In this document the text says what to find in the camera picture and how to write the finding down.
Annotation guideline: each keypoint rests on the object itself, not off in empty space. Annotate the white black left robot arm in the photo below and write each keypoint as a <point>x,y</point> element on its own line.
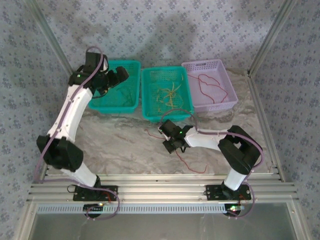
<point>75,112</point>

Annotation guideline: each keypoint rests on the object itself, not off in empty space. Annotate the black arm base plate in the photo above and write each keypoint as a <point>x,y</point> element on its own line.
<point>215,192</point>
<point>107,189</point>

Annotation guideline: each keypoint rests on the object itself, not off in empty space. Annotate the aluminium frame post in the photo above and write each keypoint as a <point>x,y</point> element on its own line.
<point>54,41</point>
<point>271,37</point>

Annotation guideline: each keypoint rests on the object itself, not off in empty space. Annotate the grey metal panel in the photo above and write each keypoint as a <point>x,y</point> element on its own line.
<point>162,227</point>

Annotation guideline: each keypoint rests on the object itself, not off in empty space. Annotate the aluminium frame leg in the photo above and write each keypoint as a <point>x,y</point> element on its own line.
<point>298,222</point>
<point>25,227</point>

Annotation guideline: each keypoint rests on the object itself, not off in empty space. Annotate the small controller circuit board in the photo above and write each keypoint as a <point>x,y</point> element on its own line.
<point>233,208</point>
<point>93,207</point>

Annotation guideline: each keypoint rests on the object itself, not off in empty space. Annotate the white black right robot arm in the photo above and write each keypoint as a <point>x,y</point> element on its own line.
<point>205,140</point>

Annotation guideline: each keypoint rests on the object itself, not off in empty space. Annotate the aluminium table side rail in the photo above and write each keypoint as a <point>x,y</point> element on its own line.
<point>262,112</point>
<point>46,170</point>

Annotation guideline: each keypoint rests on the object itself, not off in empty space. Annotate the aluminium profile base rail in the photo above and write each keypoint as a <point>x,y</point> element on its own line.
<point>162,190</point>

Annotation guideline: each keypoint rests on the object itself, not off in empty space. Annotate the teal plastic mesh basket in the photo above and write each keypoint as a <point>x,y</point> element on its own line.
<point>152,80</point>
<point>100,102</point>

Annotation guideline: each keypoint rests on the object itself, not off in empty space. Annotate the lilac plastic mesh basket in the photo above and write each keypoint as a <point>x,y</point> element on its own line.
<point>192,97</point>

